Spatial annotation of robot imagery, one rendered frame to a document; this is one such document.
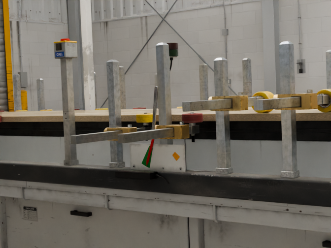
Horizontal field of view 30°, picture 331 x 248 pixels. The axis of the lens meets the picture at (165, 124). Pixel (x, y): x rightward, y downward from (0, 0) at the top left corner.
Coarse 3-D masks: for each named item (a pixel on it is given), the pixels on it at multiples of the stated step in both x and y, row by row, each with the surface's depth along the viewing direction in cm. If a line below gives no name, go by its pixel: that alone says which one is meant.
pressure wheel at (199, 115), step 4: (192, 112) 235; (184, 116) 234; (188, 116) 233; (192, 116) 232; (196, 116) 232; (200, 116) 234; (184, 120) 234; (188, 120) 233; (192, 120) 232; (196, 120) 233; (200, 120) 234; (192, 124) 235; (192, 136) 236; (192, 140) 236
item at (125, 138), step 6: (192, 126) 233; (198, 126) 236; (132, 132) 208; (138, 132) 208; (144, 132) 211; (150, 132) 214; (156, 132) 216; (162, 132) 219; (168, 132) 222; (192, 132) 233; (198, 132) 236; (120, 138) 204; (126, 138) 203; (132, 138) 206; (138, 138) 208; (144, 138) 211; (150, 138) 214; (156, 138) 216
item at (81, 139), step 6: (102, 132) 232; (108, 132) 233; (114, 132) 236; (120, 132) 239; (72, 138) 221; (78, 138) 221; (84, 138) 223; (90, 138) 226; (96, 138) 228; (102, 138) 231; (108, 138) 233; (114, 138) 236
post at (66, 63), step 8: (64, 64) 257; (64, 72) 258; (72, 72) 260; (64, 80) 258; (72, 80) 260; (64, 88) 258; (72, 88) 260; (64, 96) 259; (72, 96) 260; (64, 104) 259; (72, 104) 260; (64, 112) 259; (72, 112) 259; (64, 120) 260; (72, 120) 259; (64, 128) 260; (72, 128) 259; (64, 136) 260; (72, 144) 259; (72, 152) 259; (64, 160) 260; (72, 160) 259
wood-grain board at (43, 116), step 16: (0, 112) 410; (16, 112) 392; (32, 112) 376; (48, 112) 360; (80, 112) 334; (96, 112) 322; (128, 112) 300; (144, 112) 290; (176, 112) 272; (208, 112) 257; (240, 112) 243; (256, 112) 237; (272, 112) 230; (304, 112) 219; (320, 112) 214
